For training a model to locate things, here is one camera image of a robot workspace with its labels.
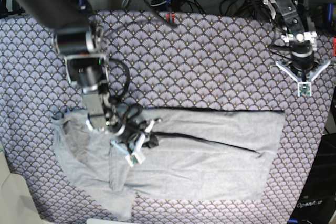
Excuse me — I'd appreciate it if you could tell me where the patterned fan-print tablecloth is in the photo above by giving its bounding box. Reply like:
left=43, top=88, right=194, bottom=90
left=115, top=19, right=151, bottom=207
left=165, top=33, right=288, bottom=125
left=1, top=11, right=335, bottom=223

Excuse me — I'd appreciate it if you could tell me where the light grey T-shirt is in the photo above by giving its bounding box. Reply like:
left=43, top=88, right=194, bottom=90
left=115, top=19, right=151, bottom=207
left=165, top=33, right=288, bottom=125
left=52, top=109, right=286, bottom=221

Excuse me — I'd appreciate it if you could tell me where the black OpenArm box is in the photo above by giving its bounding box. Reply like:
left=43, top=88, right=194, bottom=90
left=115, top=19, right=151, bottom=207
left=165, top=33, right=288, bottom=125
left=288, top=133, right=335, bottom=223

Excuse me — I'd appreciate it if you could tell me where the red table clamp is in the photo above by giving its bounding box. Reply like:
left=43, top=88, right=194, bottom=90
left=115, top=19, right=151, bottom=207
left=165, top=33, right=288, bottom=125
left=166, top=12, right=176, bottom=28

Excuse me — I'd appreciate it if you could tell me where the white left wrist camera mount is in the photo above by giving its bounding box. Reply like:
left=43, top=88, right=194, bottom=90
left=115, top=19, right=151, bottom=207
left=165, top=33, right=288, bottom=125
left=275, top=59, right=331, bottom=97

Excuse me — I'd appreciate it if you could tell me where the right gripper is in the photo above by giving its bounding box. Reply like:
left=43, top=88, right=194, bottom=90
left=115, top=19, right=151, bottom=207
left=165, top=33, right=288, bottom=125
left=112, top=120, right=159, bottom=153

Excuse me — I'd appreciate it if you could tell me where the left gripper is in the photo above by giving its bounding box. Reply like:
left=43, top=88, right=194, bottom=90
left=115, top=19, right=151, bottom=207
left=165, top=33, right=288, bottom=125
left=289, top=48, right=317, bottom=77

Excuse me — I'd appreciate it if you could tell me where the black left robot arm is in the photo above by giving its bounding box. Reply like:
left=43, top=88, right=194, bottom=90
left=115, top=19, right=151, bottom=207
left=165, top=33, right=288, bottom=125
left=271, top=0, right=317, bottom=82

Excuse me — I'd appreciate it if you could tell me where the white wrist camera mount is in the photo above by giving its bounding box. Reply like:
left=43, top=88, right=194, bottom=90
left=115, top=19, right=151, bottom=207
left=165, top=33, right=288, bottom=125
left=110, top=118, right=162, bottom=167
left=275, top=59, right=331, bottom=97

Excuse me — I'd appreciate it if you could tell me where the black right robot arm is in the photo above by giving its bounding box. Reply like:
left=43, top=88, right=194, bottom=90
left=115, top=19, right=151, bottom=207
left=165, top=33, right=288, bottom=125
left=16, top=0, right=155, bottom=156

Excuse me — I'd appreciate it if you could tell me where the white plastic bin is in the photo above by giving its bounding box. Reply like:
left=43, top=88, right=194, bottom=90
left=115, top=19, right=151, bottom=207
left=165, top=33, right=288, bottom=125
left=1, top=152, right=43, bottom=224

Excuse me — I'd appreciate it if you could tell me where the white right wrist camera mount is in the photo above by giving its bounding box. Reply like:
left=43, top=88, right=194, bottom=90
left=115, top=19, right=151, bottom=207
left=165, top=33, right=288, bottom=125
left=110, top=118, right=162, bottom=167

